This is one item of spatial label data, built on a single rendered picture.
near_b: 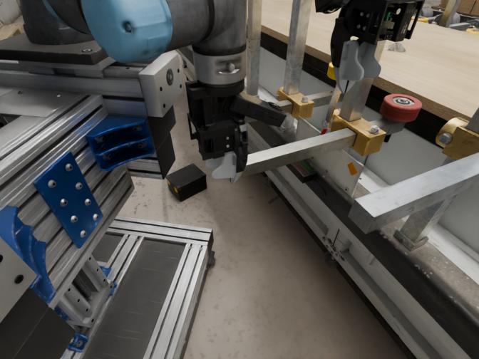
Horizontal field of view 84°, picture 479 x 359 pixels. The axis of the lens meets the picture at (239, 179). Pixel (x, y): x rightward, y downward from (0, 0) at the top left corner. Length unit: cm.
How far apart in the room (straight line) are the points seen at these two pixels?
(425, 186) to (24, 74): 74
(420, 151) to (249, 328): 90
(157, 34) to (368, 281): 115
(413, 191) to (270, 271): 106
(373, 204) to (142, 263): 100
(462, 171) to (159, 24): 39
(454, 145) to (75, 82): 69
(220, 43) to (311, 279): 118
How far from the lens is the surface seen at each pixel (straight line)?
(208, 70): 39
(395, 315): 123
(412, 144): 87
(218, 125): 43
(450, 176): 43
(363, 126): 67
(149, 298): 112
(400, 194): 36
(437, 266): 68
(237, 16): 38
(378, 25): 45
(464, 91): 90
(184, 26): 32
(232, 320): 126
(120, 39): 29
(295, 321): 128
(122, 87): 61
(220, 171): 49
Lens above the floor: 118
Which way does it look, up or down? 41 degrees down
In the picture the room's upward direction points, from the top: straight up
